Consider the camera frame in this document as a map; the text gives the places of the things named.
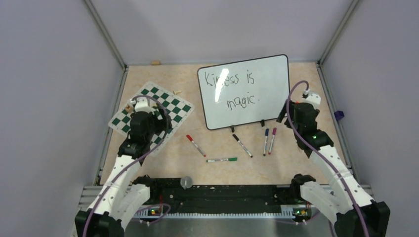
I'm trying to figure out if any white whiteboard black frame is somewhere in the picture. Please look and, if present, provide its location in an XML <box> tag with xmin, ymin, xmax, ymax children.
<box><xmin>197</xmin><ymin>54</ymin><xmax>290</xmax><ymax>130</ymax></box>

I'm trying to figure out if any white black whiteboard marker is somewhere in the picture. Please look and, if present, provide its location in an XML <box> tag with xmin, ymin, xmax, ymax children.
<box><xmin>232</xmin><ymin>134</ymin><xmax>253</xmax><ymax>158</ymax></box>

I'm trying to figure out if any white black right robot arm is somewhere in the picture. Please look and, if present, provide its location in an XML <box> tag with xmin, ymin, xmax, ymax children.
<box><xmin>277</xmin><ymin>99</ymin><xmax>390</xmax><ymax>237</ymax></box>

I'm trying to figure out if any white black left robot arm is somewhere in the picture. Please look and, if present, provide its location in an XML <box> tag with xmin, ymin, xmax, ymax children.
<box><xmin>75</xmin><ymin>107</ymin><xmax>171</xmax><ymax>237</ymax></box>

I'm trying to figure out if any pink capped marker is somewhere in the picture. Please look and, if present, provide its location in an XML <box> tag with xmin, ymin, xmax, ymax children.
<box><xmin>268</xmin><ymin>127</ymin><xmax>277</xmax><ymax>155</ymax></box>

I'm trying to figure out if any blue capped marker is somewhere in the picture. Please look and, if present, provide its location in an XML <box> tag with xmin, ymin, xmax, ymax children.
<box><xmin>263</xmin><ymin>128</ymin><xmax>269</xmax><ymax>157</ymax></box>

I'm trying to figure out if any green white chess mat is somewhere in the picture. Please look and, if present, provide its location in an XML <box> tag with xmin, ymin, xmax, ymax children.
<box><xmin>108</xmin><ymin>81</ymin><xmax>195</xmax><ymax>158</ymax></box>

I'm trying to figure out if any red capped marker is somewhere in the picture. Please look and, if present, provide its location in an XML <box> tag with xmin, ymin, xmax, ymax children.
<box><xmin>186</xmin><ymin>134</ymin><xmax>206</xmax><ymax>157</ymax></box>

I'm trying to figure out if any purple block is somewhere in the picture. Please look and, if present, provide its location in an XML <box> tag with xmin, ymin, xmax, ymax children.
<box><xmin>334</xmin><ymin>111</ymin><xmax>345</xmax><ymax>121</ymax></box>

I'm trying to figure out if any green capped marker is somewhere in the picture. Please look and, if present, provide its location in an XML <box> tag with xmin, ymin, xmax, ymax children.
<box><xmin>206</xmin><ymin>158</ymin><xmax>238</xmax><ymax>163</ymax></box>

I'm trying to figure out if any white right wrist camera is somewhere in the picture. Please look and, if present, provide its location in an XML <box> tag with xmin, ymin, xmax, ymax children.
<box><xmin>302</xmin><ymin>91</ymin><xmax>322</xmax><ymax>109</ymax></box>

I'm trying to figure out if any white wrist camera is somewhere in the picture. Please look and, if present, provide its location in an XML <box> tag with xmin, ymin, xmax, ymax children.
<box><xmin>302</xmin><ymin>91</ymin><xmax>322</xmax><ymax>109</ymax></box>
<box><xmin>130</xmin><ymin>97</ymin><xmax>155</xmax><ymax>113</ymax></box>

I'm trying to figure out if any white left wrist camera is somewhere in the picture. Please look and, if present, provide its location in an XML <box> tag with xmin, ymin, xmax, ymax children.
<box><xmin>130</xmin><ymin>97</ymin><xmax>155</xmax><ymax>113</ymax></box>

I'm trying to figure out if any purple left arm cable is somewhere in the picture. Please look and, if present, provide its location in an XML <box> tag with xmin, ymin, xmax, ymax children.
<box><xmin>82</xmin><ymin>95</ymin><xmax>172</xmax><ymax>237</ymax></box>

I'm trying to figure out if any aluminium frame rail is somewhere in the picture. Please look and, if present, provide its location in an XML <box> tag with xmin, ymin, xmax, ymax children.
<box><xmin>75</xmin><ymin>174</ymin><xmax>390</xmax><ymax>237</ymax></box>

